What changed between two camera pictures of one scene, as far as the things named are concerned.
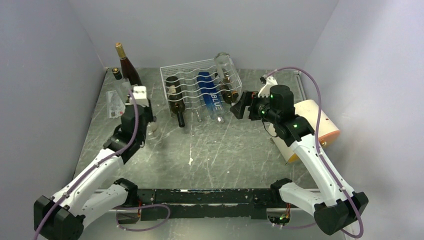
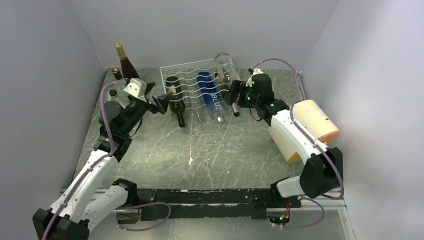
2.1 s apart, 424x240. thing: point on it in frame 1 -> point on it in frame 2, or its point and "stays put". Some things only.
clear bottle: x=151 y=127 -> x=122 y=97
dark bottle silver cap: x=225 y=90 stays put
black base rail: x=157 y=204 stays put
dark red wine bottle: x=129 y=70 stays put
